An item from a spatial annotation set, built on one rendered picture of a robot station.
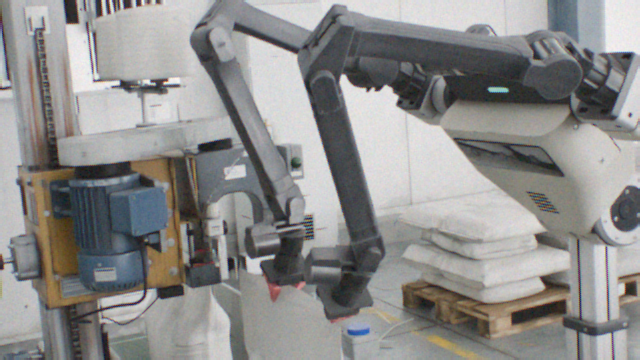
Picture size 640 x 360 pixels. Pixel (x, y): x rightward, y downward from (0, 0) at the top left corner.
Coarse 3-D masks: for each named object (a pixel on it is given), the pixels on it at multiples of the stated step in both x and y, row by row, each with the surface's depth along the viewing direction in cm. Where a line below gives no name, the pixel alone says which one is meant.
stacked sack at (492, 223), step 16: (480, 208) 507; (496, 208) 504; (512, 208) 498; (448, 224) 497; (464, 224) 484; (480, 224) 474; (496, 224) 473; (512, 224) 476; (528, 224) 480; (480, 240) 471; (496, 240) 475
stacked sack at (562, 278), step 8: (624, 248) 534; (632, 248) 534; (624, 256) 520; (632, 256) 522; (624, 264) 515; (632, 264) 517; (560, 272) 511; (568, 272) 507; (624, 272) 516; (632, 272) 519; (544, 280) 525; (552, 280) 516; (560, 280) 508; (568, 280) 505
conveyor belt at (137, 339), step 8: (120, 336) 402; (128, 336) 401; (136, 336) 400; (144, 336) 399; (112, 344) 391; (120, 344) 390; (128, 344) 390; (136, 344) 389; (144, 344) 388; (120, 352) 380; (128, 352) 379; (136, 352) 378; (144, 352) 377
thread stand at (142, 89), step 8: (152, 0) 201; (120, 8) 224; (112, 88) 222; (120, 88) 222; (128, 88) 226; (136, 88) 204; (144, 88) 201; (152, 88) 198; (160, 88) 199; (168, 88) 199; (144, 96) 215; (144, 104) 216; (144, 112) 216; (144, 120) 216
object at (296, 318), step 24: (240, 288) 226; (264, 288) 210; (288, 288) 206; (264, 312) 212; (288, 312) 200; (312, 312) 192; (264, 336) 215; (288, 336) 201; (312, 336) 194; (336, 336) 185
